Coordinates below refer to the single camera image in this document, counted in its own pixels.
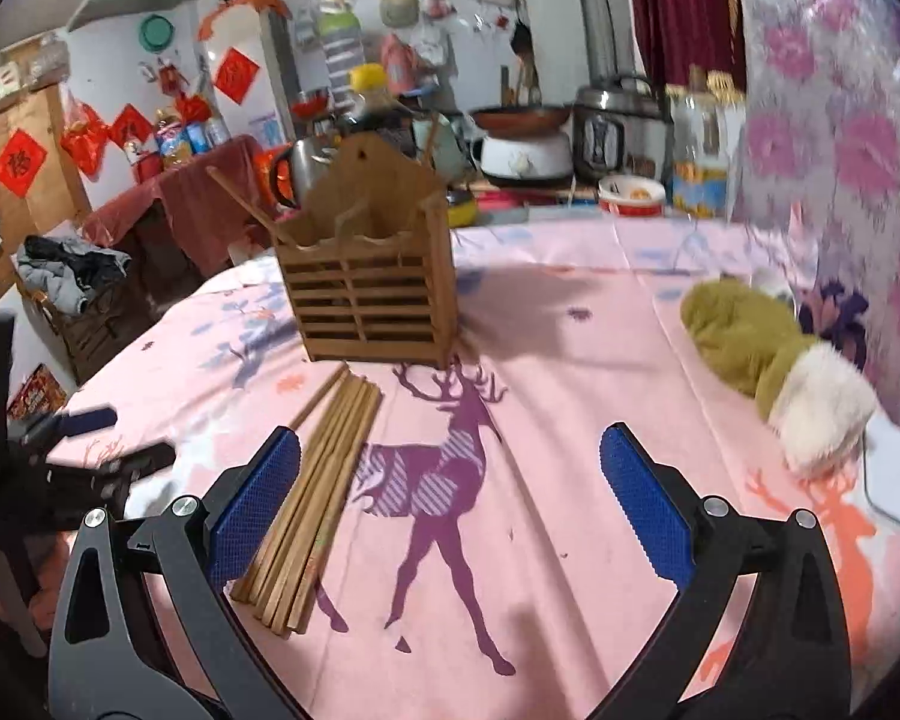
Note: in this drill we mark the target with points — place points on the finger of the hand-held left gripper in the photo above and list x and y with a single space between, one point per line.
90 420
146 459

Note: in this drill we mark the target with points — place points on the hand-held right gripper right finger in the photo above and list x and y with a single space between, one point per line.
645 499

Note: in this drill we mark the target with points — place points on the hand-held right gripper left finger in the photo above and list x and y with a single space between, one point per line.
259 495

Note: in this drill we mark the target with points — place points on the pile of wooden chopsticks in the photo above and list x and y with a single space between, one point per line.
322 480

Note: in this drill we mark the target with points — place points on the wooden utensil holder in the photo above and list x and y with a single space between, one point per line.
367 300

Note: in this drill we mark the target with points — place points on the red printed box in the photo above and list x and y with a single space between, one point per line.
37 390

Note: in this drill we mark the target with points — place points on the dark wooden cabinet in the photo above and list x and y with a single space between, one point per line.
97 337

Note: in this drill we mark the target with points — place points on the pile of grey clothes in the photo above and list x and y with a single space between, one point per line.
67 266

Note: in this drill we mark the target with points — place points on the green knitted glove white cuff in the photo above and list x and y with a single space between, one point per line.
735 337

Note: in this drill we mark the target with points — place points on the wooden door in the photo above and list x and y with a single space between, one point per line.
45 225

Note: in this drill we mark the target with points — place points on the red cloth covered table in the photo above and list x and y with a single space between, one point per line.
195 202

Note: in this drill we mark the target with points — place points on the red diamond paper poster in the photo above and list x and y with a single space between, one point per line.
19 163
129 127
238 75

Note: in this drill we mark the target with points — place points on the brown wooden chopstick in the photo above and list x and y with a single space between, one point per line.
427 139
244 202

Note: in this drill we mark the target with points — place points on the yellow cooking oil bottle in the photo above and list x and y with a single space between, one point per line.
172 142

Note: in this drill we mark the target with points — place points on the red white bowl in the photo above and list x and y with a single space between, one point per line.
630 202

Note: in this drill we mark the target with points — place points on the stainless steel kettle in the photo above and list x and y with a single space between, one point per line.
311 165

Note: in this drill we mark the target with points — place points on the clear plastic oil bottle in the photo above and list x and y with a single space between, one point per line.
694 165

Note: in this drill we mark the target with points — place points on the small yellow pan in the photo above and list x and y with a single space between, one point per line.
461 208

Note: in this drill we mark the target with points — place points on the silver black pressure cooker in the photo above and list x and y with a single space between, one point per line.
619 135

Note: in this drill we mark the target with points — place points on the floral plastic sheet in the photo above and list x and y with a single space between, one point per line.
832 165

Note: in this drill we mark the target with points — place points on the red basin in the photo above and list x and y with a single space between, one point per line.
311 103

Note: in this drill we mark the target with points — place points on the green round plate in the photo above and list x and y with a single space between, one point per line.
157 32

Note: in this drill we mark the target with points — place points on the white refrigerator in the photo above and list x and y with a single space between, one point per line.
270 67

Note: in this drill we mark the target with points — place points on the teal rice cooker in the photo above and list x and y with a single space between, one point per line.
450 146

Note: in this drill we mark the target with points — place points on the dark frying pan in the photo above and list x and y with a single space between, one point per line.
521 118

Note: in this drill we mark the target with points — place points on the soy sauce bottle yellow cap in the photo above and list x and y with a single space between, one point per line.
367 79

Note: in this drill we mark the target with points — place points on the striped container green lid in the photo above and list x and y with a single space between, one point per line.
341 52

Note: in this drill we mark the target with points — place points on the black hanging utensil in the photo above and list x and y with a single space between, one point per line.
521 37

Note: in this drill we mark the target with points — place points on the dark red curtain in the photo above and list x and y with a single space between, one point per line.
675 7

